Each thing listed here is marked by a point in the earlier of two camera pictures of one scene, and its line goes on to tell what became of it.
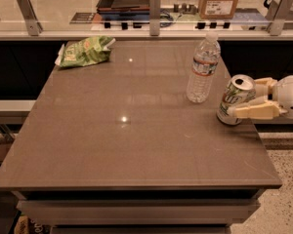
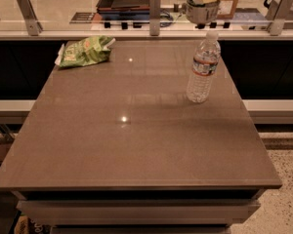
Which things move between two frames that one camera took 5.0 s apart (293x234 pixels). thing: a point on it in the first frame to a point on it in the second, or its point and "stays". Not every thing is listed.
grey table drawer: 135,212 stays
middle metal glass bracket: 154,13 stays
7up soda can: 238,89 to 201,14
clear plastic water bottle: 200,82 stays
